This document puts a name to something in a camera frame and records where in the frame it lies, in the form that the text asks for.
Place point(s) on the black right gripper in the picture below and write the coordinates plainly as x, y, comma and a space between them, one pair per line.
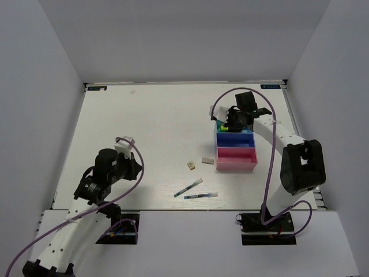
228, 122

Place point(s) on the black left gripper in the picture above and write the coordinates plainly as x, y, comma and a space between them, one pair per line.
135, 167

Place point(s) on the green gel pen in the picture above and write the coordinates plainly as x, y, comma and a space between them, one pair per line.
194, 184

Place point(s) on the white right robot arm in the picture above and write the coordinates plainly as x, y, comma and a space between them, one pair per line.
302, 165

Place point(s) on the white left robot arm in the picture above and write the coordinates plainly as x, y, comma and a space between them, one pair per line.
90, 215

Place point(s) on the three-compartment colour container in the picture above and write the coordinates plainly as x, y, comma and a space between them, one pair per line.
235, 151

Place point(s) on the right corner label sticker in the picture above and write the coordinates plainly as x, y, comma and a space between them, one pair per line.
270, 86

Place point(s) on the corner label sticker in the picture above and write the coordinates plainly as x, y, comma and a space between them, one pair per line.
270, 86
96, 88

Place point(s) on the grey wrapped eraser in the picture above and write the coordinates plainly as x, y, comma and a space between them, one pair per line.
207, 161

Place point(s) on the small beige eraser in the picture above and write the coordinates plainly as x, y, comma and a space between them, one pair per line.
191, 165

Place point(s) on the left corner label sticker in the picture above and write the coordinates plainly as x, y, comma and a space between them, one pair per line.
96, 88

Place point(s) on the blue gel pen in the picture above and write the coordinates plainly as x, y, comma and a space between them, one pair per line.
197, 196

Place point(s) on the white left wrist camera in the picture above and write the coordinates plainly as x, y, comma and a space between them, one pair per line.
124, 145

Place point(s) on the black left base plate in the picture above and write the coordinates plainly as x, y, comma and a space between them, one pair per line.
123, 230

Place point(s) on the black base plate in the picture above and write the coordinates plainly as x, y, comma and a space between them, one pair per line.
123, 230
254, 233

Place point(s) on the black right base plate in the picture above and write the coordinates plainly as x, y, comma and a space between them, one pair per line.
254, 233

